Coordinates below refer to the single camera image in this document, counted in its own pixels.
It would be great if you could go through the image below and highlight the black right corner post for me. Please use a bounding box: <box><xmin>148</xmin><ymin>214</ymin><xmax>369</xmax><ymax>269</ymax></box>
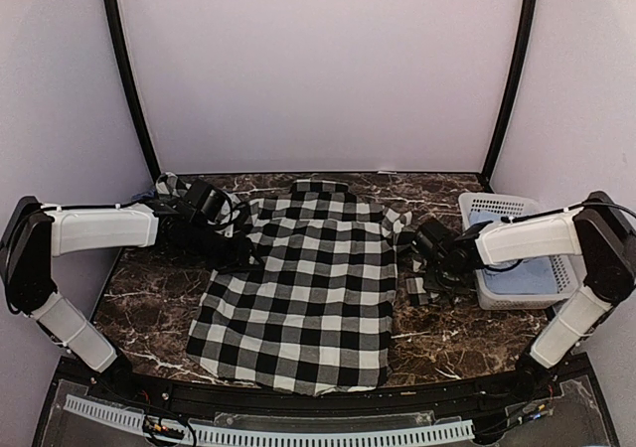
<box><xmin>480</xmin><ymin>0</ymin><xmax>538</xmax><ymax>185</ymax></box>

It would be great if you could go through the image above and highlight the black corner post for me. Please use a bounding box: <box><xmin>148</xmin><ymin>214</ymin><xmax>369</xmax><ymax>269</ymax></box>
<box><xmin>102</xmin><ymin>0</ymin><xmax>161</xmax><ymax>180</ymax></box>
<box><xmin>480</xmin><ymin>0</ymin><xmax>538</xmax><ymax>185</ymax></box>

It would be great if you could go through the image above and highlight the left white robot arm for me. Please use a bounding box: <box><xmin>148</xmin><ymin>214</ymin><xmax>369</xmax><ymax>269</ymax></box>
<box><xmin>1</xmin><ymin>196</ymin><xmax>263</xmax><ymax>403</ymax></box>

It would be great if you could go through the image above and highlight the light blue shirt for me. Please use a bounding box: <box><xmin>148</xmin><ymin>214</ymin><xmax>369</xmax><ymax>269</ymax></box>
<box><xmin>469</xmin><ymin>211</ymin><xmax>560</xmax><ymax>294</ymax></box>

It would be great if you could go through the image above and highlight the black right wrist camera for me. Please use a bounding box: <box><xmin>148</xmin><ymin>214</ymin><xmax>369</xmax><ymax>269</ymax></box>
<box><xmin>413</xmin><ymin>219</ymin><xmax>456</xmax><ymax>259</ymax></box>

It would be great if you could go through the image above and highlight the white slotted cable duct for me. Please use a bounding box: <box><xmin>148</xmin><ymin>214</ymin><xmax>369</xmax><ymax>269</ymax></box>
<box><xmin>64</xmin><ymin>394</ymin><xmax>474</xmax><ymax>446</ymax></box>

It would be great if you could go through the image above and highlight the white plastic laundry basket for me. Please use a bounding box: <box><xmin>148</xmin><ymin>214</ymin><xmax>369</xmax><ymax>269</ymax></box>
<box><xmin>458</xmin><ymin>193</ymin><xmax>579</xmax><ymax>310</ymax></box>

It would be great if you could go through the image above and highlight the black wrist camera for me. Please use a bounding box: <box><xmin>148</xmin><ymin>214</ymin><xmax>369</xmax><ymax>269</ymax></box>
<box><xmin>413</xmin><ymin>219</ymin><xmax>456</xmax><ymax>259</ymax></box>
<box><xmin>184</xmin><ymin>179</ymin><xmax>231</xmax><ymax>224</ymax></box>

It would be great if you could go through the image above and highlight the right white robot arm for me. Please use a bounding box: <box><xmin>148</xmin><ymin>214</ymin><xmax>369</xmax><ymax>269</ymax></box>
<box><xmin>412</xmin><ymin>191</ymin><xmax>635</xmax><ymax>401</ymax></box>

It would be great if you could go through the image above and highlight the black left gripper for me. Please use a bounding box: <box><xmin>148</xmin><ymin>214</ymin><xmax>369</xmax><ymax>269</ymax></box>
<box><xmin>186</xmin><ymin>221</ymin><xmax>265</xmax><ymax>274</ymax></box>

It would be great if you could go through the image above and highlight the black left corner post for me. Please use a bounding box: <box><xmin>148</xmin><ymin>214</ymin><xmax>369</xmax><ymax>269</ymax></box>
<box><xmin>102</xmin><ymin>0</ymin><xmax>161</xmax><ymax>180</ymax></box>

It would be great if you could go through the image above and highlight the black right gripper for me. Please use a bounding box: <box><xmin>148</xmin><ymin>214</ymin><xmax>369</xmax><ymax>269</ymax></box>
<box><xmin>422</xmin><ymin>260</ymin><xmax>473</xmax><ymax>295</ymax></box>

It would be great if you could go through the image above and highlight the folded blue checked shirt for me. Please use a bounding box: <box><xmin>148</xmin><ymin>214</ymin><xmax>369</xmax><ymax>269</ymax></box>
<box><xmin>130</xmin><ymin>189</ymin><xmax>157</xmax><ymax>204</ymax></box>

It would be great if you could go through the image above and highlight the black white plaid shirt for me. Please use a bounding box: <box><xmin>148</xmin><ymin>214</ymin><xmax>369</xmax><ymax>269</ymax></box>
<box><xmin>186</xmin><ymin>180</ymin><xmax>414</xmax><ymax>396</ymax></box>

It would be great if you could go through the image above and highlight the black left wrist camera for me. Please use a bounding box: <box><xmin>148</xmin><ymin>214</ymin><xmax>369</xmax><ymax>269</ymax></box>
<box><xmin>184</xmin><ymin>179</ymin><xmax>231</xmax><ymax>224</ymax></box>

